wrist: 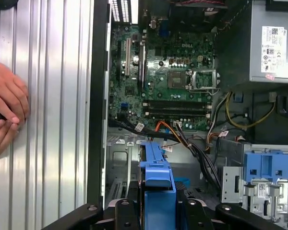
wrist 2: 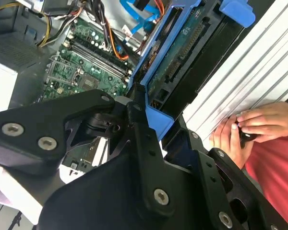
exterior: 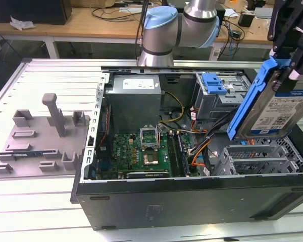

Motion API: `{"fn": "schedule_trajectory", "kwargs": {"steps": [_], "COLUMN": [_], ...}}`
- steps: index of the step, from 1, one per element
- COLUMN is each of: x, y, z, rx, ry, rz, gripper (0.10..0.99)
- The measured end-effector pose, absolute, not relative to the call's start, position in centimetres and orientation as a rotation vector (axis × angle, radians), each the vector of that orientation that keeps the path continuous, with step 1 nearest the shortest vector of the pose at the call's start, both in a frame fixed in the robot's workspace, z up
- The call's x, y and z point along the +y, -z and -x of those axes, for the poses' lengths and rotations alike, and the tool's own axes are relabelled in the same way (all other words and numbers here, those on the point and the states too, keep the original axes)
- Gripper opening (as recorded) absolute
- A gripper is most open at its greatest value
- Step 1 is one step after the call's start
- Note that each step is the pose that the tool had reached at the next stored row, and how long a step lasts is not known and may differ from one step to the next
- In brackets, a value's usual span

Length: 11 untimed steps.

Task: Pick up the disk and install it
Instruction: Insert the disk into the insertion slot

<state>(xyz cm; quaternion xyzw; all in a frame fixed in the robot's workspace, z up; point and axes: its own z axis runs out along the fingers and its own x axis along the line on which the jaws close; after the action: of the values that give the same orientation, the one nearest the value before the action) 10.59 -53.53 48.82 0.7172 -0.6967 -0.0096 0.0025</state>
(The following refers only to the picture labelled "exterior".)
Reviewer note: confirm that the hard disk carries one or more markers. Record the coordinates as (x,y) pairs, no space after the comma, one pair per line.
(275,113)

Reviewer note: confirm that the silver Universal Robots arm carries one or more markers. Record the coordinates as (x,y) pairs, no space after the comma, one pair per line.
(161,35)

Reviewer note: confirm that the metal disk bay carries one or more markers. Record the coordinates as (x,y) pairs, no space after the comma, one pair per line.
(255,153)

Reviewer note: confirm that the flat grey box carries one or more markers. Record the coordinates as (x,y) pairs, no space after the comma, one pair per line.
(263,12)

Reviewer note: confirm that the small black box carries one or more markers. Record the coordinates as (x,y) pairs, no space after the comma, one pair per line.
(246,19)

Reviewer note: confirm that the blue drive cage latch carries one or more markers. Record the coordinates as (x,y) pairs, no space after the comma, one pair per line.
(212,84)

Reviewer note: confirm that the metal drive cage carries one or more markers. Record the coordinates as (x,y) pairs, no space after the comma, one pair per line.
(217,106)

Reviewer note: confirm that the dark RAM stick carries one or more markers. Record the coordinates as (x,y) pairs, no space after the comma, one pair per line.
(183,156)

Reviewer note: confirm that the grey power supply unit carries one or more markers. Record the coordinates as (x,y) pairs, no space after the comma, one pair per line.
(133,106)

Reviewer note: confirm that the wooden desk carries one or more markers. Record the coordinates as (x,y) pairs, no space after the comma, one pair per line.
(91,29)

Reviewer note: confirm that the CPU socket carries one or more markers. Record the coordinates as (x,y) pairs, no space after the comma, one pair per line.
(151,158)

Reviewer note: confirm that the green motherboard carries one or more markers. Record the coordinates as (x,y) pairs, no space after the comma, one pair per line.
(126,151)

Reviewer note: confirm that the black graphics card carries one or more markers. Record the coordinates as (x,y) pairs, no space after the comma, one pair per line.
(146,175)

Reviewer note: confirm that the black open PC case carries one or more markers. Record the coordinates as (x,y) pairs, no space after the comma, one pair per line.
(166,201)

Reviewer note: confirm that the black computer tower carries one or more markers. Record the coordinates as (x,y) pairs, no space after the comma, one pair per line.
(40,11)

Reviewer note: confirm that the white crumpled plastic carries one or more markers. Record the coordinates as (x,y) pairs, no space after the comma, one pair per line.
(21,24)

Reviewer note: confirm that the grey parts rack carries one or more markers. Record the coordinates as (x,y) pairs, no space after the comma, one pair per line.
(40,141)

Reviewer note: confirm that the RAM stick with blue label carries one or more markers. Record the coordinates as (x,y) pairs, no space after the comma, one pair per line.
(26,154)

